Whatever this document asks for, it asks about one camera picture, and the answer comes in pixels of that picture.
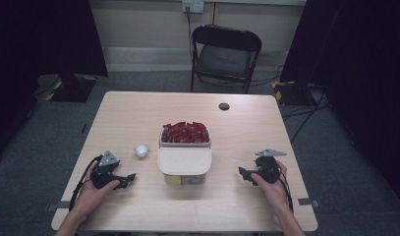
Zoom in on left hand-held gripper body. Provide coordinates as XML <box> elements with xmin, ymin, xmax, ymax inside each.
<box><xmin>88</xmin><ymin>149</ymin><xmax>122</xmax><ymax>191</ymax></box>

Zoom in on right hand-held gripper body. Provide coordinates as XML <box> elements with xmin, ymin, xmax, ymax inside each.
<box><xmin>254</xmin><ymin>148</ymin><xmax>288</xmax><ymax>185</ymax></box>

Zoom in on small white round object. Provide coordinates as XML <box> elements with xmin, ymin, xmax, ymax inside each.
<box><xmin>134</xmin><ymin>144</ymin><xmax>149</xmax><ymax>160</ymax></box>

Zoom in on clear plastic storage box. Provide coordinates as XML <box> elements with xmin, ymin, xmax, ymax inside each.
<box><xmin>156</xmin><ymin>126</ymin><xmax>212</xmax><ymax>187</ymax></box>

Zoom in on person's left hand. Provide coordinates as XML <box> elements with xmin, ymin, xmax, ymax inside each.
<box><xmin>71</xmin><ymin>160</ymin><xmax>121</xmax><ymax>219</ymax></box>

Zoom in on person's right hand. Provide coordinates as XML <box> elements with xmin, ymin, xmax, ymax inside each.
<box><xmin>250</xmin><ymin>159</ymin><xmax>289</xmax><ymax>214</ymax></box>

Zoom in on grey tape strip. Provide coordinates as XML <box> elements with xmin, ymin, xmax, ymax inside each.
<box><xmin>297</xmin><ymin>197</ymin><xmax>320</xmax><ymax>208</ymax></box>
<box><xmin>45</xmin><ymin>200</ymin><xmax>72</xmax><ymax>212</ymax></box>

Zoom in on pale box lid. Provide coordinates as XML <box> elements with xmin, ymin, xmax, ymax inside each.
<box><xmin>156</xmin><ymin>146</ymin><xmax>212</xmax><ymax>176</ymax></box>

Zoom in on black stand base yellow tape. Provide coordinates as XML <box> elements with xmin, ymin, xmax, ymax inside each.
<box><xmin>270</xmin><ymin>80</ymin><xmax>314</xmax><ymax>107</ymax></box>
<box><xmin>45</xmin><ymin>74</ymin><xmax>98</xmax><ymax>103</ymax></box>

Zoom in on black folding chair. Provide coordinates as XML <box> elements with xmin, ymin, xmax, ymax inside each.
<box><xmin>189</xmin><ymin>25</ymin><xmax>263</xmax><ymax>94</ymax></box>

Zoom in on black curtain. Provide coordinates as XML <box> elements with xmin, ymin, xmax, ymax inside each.
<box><xmin>280</xmin><ymin>0</ymin><xmax>400</xmax><ymax>210</ymax></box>
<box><xmin>0</xmin><ymin>0</ymin><xmax>109</xmax><ymax>165</ymax></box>

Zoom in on left hand-held gripper cable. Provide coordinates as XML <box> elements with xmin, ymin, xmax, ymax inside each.
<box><xmin>67</xmin><ymin>154</ymin><xmax>104</xmax><ymax>211</ymax></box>

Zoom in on hand-held gripper cable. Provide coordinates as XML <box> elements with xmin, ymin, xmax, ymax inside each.
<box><xmin>67</xmin><ymin>154</ymin><xmax>104</xmax><ymax>211</ymax></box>
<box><xmin>275</xmin><ymin>170</ymin><xmax>295</xmax><ymax>212</ymax></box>

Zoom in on right hand-held gripper cable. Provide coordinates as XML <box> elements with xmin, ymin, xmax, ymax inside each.
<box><xmin>275</xmin><ymin>170</ymin><xmax>295</xmax><ymax>212</ymax></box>

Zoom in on black floor cables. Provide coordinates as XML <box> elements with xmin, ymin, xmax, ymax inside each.
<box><xmin>253</xmin><ymin>64</ymin><xmax>331</xmax><ymax>144</ymax></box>

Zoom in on black cable from wall socket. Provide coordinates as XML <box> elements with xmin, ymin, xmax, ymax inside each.
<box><xmin>186</xmin><ymin>7</ymin><xmax>196</xmax><ymax>60</ymax></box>

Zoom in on white wall socket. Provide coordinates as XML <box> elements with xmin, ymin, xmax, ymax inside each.
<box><xmin>182</xmin><ymin>0</ymin><xmax>205</xmax><ymax>14</ymax></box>

